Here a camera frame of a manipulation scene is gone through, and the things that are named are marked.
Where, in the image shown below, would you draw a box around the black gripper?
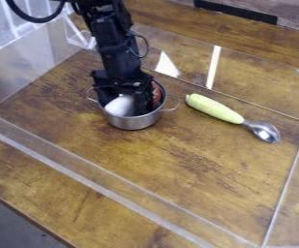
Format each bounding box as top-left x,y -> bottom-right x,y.
89,70 -> 152,115

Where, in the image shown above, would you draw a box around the white red plush mushroom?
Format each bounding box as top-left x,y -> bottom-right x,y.
104,82 -> 161,116

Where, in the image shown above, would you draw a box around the silver metal pot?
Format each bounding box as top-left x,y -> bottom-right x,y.
85,80 -> 180,131

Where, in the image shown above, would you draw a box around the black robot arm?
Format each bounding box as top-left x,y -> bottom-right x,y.
71,0 -> 153,115

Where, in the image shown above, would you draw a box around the black bar in background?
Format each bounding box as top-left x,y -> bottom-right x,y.
192,0 -> 277,25

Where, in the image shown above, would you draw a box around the green handled metal spoon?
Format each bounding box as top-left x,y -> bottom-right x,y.
185,93 -> 280,143

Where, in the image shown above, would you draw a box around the clear acrylic enclosure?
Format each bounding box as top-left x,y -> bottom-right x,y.
0,0 -> 299,248

